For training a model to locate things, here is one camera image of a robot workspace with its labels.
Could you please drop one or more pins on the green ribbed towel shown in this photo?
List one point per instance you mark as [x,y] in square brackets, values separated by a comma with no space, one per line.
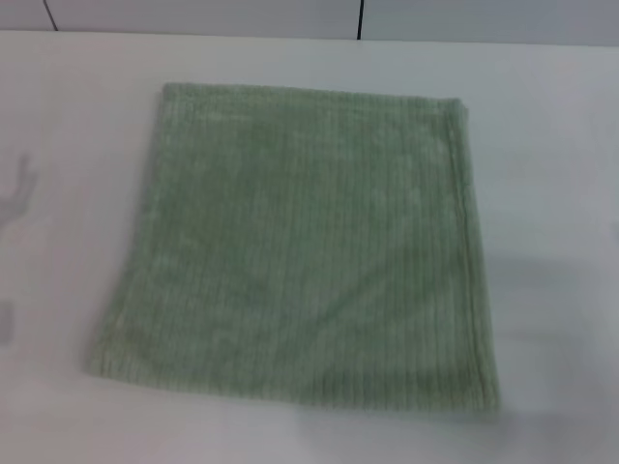
[300,246]

